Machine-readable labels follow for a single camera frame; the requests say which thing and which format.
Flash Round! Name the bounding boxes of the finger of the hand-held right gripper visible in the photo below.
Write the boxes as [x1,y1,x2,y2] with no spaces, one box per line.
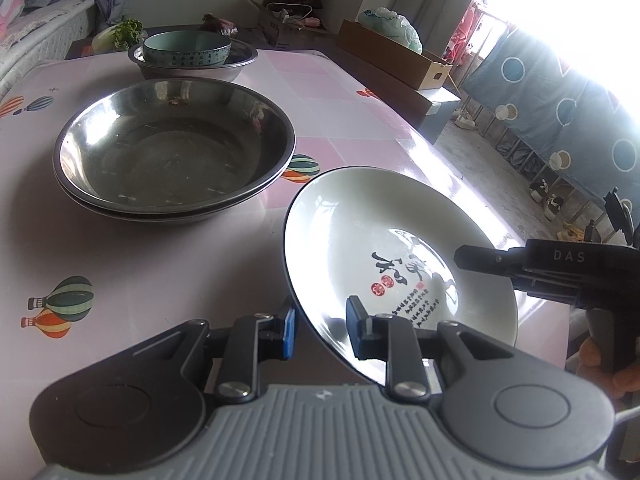
[454,243,528,277]

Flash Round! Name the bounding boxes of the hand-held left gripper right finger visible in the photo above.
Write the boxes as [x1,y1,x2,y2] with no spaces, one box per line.
[346,296,520,404]

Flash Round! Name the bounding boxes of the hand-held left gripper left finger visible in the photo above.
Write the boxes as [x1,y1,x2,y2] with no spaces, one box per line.
[127,305,297,406]

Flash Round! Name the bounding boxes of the white printed plate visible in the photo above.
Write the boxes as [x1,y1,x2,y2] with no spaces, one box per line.
[282,166,520,386]

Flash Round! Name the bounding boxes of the green ceramic bowl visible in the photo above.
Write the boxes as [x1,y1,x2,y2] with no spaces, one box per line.
[142,30,233,69]

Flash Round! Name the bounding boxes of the person's right hand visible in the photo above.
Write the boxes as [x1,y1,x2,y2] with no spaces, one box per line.
[574,335,640,402]

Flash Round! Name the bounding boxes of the blue circle-print curtain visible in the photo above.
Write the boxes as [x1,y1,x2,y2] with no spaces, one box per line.
[460,25,640,222]

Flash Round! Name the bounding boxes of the pink balloon-print tablecloth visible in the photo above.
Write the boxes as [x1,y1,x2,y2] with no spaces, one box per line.
[0,49,572,461]

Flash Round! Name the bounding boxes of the large dark cardboard box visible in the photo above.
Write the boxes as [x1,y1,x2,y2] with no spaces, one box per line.
[300,35,462,144]

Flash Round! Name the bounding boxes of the large steel bowl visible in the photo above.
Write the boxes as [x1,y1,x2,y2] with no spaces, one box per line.
[54,160,294,225]
[52,80,297,214]

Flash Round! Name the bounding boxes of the open cardboard box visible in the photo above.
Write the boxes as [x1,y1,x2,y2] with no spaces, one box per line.
[339,19,454,91]

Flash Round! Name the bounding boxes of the pink hanging clothing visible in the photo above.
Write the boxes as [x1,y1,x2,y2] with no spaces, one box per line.
[447,2,489,64]

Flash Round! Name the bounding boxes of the white green plastic bag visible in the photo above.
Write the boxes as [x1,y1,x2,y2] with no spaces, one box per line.
[357,6,424,55]

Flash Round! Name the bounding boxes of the cardboard box of clutter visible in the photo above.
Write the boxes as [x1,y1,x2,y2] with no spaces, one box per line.
[246,0,342,50]

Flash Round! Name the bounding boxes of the green leafy vegetable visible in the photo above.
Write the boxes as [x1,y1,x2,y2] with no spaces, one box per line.
[91,18,145,53]

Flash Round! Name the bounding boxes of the white quilted mattress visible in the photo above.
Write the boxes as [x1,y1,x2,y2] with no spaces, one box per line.
[0,0,98,102]

